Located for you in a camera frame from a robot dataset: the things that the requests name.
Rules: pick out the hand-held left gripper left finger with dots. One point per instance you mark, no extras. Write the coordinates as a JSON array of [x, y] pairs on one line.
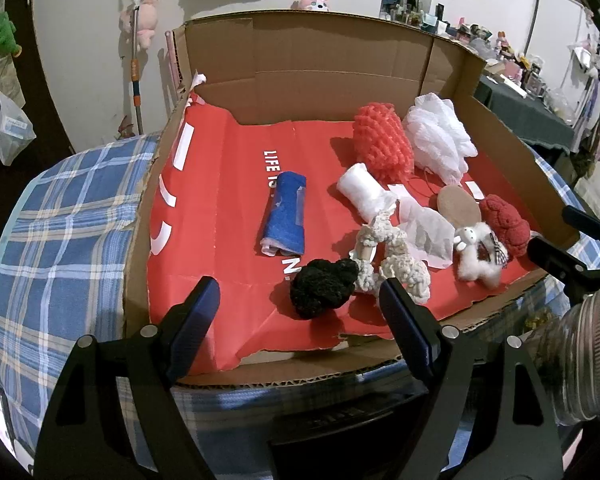
[[195, 320]]

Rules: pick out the black crochet scrunchie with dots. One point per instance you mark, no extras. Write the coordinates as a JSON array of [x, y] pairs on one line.
[[322, 287]]

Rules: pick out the white cloth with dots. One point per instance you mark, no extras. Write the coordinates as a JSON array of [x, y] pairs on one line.
[[362, 190]]

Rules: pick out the clear plastic bag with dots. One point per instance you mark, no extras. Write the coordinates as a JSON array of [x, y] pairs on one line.
[[12, 130]]

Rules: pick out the red crochet scrunchie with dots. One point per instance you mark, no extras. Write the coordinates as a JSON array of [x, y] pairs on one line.
[[505, 225]]

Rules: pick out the row of cosmetics bottles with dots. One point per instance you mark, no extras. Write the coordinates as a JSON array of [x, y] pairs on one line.
[[480, 40]]

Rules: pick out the side table dark green cloth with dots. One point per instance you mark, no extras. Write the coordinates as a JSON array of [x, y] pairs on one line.
[[520, 115]]

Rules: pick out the white mesh bath pouf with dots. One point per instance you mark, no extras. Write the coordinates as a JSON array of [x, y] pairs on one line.
[[437, 132]]

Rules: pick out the large glass jar dark leaves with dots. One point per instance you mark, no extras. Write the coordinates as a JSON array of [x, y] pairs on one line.
[[555, 360]]

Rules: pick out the pink pig plush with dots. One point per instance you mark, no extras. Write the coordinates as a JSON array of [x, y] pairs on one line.
[[142, 20]]

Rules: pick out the mop stick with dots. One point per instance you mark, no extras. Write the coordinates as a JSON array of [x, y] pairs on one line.
[[137, 85]]

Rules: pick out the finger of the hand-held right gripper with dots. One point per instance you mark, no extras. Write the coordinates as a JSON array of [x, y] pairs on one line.
[[550, 257], [587, 220]]

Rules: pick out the pink cow plush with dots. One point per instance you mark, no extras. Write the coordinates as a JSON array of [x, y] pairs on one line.
[[314, 4]]

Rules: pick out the coral crochet scrunchie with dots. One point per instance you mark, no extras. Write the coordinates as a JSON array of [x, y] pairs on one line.
[[382, 140]]

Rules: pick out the blue cloth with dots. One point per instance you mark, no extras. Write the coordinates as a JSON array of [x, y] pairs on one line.
[[285, 215]]

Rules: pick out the green frog plush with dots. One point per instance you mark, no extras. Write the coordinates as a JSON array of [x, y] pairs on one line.
[[2, 32]]

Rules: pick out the white plush lamb toy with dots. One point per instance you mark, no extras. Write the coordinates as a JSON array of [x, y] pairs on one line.
[[477, 255]]

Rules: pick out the blue plaid blanket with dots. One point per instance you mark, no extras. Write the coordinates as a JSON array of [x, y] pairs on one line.
[[55, 235]]

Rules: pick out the cardboard box red lining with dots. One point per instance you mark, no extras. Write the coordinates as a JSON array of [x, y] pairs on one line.
[[305, 60]]

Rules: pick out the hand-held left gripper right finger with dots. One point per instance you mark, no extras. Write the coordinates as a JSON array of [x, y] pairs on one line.
[[410, 325]]

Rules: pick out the beige powder puff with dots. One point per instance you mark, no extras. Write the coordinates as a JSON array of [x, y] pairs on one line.
[[460, 205]]

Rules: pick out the cream crochet scrunchie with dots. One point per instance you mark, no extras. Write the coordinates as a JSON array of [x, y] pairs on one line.
[[400, 260]]

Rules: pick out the dark brown door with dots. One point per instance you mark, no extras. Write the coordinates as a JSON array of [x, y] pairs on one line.
[[35, 85]]

